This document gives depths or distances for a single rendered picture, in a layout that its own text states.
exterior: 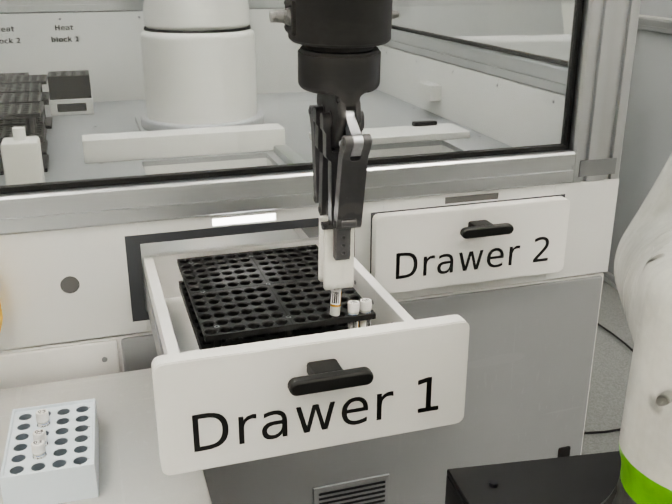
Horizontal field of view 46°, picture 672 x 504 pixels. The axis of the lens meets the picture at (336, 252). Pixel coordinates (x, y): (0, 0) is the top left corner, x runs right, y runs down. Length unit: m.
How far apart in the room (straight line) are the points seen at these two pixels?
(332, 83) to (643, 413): 0.36
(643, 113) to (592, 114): 2.03
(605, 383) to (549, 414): 1.33
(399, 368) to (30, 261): 0.47
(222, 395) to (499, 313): 0.59
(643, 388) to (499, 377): 0.64
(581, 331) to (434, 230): 0.33
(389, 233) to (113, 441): 0.43
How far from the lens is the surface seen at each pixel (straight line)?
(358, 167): 0.71
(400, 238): 1.06
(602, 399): 2.56
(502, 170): 1.11
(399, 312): 0.84
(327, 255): 0.78
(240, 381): 0.70
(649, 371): 0.61
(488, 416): 1.27
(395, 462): 1.24
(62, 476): 0.81
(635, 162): 3.24
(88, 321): 1.03
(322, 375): 0.68
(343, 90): 0.71
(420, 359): 0.75
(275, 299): 0.86
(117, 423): 0.93
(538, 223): 1.15
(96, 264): 1.00
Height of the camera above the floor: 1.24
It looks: 20 degrees down
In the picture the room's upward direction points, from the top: straight up
